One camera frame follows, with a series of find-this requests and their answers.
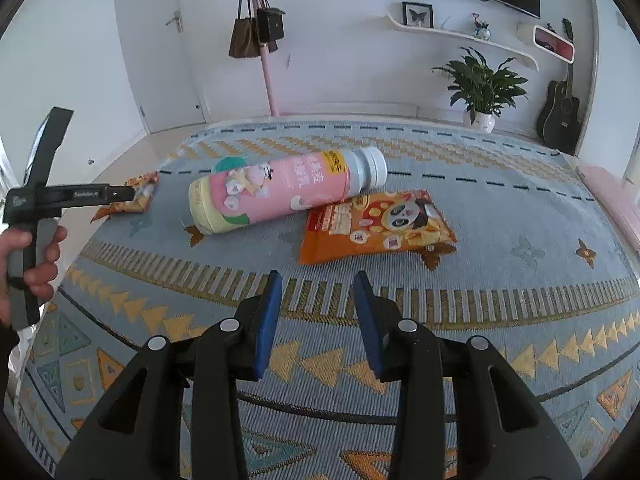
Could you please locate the person's left hand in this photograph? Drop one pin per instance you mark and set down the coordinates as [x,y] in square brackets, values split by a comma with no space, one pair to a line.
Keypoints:
[47,245]

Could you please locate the black handbag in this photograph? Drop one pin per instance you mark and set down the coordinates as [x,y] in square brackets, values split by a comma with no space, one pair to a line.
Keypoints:
[270,25]

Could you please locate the orange panda snack bag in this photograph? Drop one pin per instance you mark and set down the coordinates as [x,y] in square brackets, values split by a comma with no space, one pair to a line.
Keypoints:
[120,208]
[380,225]

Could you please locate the potted green plant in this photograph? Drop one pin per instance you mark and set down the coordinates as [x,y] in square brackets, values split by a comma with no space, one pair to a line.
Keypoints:
[480,85]

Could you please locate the small figurine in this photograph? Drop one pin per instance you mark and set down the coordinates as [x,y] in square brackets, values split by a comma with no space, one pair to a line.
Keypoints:
[481,30]

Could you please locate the white cabinet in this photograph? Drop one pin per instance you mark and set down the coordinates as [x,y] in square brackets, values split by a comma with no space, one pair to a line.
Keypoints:
[607,85]

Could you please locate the pink drink bottle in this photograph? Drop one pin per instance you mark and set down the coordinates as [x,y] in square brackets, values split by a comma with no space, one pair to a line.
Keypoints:
[260,190]

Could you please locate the pink folded mat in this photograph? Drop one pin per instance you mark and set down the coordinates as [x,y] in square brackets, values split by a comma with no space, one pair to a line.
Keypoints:
[610,195]

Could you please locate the white box shelf red inside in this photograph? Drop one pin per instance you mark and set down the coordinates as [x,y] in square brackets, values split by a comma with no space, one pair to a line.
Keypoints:
[552,42]

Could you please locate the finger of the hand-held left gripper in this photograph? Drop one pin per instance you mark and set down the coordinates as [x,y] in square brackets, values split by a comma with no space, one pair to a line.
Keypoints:
[120,193]

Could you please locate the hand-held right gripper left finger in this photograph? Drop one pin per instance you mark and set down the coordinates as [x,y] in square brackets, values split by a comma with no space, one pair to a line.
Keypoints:
[267,325]

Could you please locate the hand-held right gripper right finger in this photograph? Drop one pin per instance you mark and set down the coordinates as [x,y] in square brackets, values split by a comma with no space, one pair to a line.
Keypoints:
[367,325]

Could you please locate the brown handbag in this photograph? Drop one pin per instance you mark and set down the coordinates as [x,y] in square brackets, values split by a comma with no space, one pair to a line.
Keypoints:
[244,37]

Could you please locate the framed butterfly picture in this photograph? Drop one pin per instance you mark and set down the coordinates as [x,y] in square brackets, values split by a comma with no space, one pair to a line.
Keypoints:
[417,14]

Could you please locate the black acoustic guitar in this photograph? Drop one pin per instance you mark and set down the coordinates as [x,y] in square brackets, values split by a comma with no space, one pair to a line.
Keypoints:
[560,115]

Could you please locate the pink coat rack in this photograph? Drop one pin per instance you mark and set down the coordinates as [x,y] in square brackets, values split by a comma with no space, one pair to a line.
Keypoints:
[267,80]

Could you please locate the white door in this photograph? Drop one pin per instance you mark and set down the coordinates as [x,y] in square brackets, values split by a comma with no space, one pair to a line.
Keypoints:
[160,60]

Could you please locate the white curved wall shelf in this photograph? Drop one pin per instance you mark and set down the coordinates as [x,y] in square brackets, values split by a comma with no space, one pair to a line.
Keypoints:
[450,32]

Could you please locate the blue patterned rug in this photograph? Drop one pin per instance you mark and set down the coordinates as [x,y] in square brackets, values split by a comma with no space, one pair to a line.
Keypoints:
[500,280]

